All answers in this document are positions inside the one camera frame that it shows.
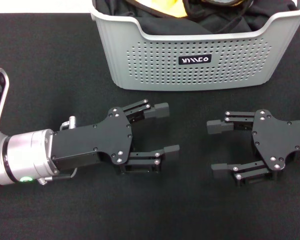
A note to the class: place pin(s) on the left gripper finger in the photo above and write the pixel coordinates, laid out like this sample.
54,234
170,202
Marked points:
170,152

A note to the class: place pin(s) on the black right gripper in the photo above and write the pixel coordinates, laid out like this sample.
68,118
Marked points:
277,137

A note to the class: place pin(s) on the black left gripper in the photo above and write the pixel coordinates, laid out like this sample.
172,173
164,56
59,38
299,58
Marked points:
90,142

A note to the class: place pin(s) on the grey perforated storage box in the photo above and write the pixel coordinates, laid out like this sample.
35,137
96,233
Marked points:
165,75

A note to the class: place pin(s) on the black tablecloth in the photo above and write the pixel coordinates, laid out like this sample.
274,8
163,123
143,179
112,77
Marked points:
150,205

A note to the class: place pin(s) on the black garment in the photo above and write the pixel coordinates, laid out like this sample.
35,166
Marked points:
165,25

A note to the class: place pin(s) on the yellow cloth with black edging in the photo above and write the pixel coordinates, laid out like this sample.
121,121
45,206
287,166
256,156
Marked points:
170,8

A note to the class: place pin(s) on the grey cloth with black edging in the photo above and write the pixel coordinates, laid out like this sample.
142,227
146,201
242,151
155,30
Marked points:
218,2

